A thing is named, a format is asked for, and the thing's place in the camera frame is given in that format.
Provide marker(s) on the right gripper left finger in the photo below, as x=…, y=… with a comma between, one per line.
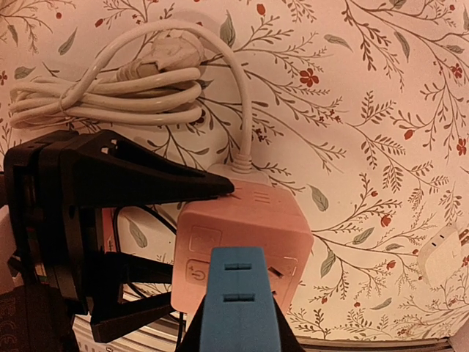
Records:
x=191, y=340

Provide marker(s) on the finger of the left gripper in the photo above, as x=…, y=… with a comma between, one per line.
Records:
x=112, y=319
x=146, y=172

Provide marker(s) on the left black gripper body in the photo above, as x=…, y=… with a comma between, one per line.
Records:
x=56, y=190

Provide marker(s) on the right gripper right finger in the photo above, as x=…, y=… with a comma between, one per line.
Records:
x=289, y=342

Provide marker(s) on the blue plug adapter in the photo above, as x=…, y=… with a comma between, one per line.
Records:
x=238, y=292

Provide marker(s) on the pink cube socket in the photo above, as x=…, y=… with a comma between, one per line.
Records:
x=254, y=214

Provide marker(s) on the white square adapter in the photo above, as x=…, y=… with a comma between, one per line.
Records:
x=441, y=256

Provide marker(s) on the floral table mat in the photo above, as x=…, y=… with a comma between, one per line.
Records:
x=360, y=110

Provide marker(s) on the aluminium front rail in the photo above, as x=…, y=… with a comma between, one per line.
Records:
x=163, y=337

